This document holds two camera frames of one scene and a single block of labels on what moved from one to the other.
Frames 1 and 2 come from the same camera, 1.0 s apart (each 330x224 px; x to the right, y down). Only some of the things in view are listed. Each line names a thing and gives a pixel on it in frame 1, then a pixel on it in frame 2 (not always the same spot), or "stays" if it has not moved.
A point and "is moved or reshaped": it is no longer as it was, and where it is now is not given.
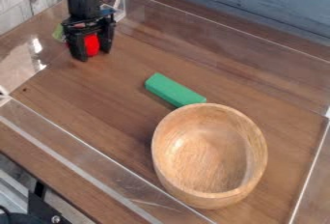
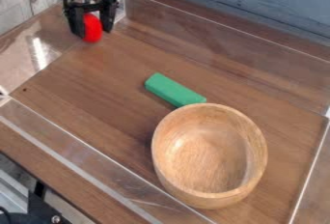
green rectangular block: [171, 91] stays
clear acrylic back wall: [291, 73] stays
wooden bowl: [208, 154] stays
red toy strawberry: [91, 44] is moved or reshaped
